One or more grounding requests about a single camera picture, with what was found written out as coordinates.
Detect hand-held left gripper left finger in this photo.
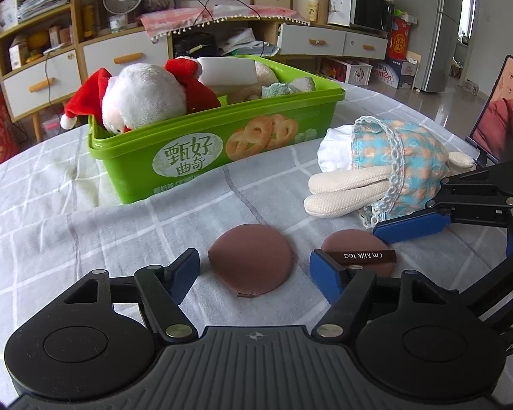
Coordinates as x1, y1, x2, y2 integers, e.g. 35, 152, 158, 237
62, 248, 201, 344

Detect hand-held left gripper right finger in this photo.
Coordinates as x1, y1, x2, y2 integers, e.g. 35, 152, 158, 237
310, 250, 454, 344

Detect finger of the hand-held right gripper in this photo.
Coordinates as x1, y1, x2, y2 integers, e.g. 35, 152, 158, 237
441, 161, 513, 206
373, 199, 513, 244

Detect brown makeup puff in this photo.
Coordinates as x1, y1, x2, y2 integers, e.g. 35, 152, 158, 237
320, 230, 397, 280
208, 223, 297, 298

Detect rabbit doll blue dotted dress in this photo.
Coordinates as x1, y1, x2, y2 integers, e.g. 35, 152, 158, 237
303, 115, 476, 229

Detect green cookie tin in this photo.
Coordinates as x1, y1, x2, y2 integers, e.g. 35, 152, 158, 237
88, 55, 347, 205

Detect white plush red hat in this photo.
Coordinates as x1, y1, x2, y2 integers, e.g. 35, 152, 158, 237
61, 57, 221, 135

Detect grey soft cloth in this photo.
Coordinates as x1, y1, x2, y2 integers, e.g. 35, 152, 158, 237
254, 60, 279, 87

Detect black phone stand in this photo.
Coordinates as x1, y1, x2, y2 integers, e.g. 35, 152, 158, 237
466, 137, 503, 168

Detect smartphone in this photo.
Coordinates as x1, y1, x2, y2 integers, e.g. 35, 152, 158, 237
470, 55, 513, 162

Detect grey checked blanket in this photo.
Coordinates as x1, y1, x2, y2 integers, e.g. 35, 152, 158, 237
0, 80, 513, 402

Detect white red printed carton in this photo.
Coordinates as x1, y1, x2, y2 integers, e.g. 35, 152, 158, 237
370, 60, 431, 91

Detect grey refrigerator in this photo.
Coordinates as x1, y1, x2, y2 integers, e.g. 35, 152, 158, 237
420, 0, 469, 95

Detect red printed tin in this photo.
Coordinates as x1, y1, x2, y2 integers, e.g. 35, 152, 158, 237
387, 15, 418, 63

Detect white patterned box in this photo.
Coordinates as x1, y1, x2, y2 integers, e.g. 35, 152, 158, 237
320, 57, 373, 87

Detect microwave oven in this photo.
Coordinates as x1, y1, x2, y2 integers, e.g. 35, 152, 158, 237
351, 0, 395, 35

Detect white paper drawing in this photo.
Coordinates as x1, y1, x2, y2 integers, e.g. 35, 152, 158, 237
327, 0, 354, 27

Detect white and blue cloths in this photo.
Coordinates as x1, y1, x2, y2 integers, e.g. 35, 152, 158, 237
218, 28, 279, 58

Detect pink tasselled cloth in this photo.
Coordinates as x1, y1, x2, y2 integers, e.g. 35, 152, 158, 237
140, 4, 311, 44

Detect yellow bottle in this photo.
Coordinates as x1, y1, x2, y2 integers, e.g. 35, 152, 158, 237
83, 4, 99, 40

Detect yellow shelf item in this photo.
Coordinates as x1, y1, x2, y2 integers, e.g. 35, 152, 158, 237
28, 32, 51, 51

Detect small white carton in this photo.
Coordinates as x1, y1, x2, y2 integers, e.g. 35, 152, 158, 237
9, 38, 29, 70

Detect wooden cabinet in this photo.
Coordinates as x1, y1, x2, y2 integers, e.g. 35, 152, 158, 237
0, 0, 390, 141

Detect stack of papers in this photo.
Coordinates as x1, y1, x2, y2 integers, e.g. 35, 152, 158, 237
18, 0, 72, 23

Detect white cardboard box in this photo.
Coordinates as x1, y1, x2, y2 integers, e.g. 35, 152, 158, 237
0, 0, 21, 33

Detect white drawer wooden handle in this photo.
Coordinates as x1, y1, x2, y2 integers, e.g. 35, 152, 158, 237
82, 35, 170, 82
281, 23, 348, 57
343, 32, 388, 61
2, 49, 80, 121

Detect black drawer cable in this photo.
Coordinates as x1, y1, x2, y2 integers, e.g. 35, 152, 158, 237
44, 48, 55, 108

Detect black outlet cable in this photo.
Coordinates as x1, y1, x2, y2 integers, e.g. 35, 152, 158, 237
187, 0, 262, 21

